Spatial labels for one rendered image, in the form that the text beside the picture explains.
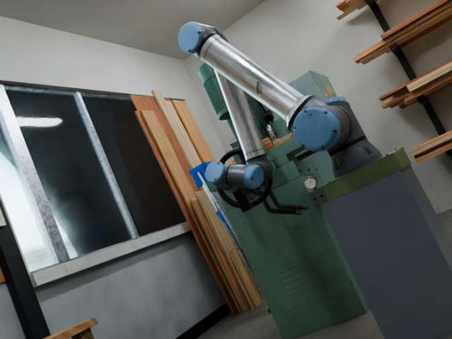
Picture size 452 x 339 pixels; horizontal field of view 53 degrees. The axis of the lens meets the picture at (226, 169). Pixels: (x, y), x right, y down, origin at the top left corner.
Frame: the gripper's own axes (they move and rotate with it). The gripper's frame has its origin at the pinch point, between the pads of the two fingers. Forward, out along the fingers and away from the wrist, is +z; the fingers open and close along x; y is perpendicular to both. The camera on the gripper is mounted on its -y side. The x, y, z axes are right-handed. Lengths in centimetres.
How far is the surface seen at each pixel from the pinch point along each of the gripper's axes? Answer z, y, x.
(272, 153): 16.1, 24.8, -11.5
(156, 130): 111, 146, 105
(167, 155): 118, 122, 103
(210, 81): 6, 77, 5
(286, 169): 19.6, 15.3, -14.7
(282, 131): 41, 48, -15
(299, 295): 40, -40, 6
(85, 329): -68, -46, 44
